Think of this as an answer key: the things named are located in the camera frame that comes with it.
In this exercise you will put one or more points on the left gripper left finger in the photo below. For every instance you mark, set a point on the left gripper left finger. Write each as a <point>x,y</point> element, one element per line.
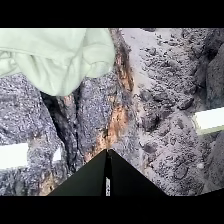
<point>87,180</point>

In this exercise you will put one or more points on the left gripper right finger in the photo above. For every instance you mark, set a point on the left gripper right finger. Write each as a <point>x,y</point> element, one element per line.
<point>131,181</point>

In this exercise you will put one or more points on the pale green garment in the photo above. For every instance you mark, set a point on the pale green garment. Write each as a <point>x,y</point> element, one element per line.
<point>56,55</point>

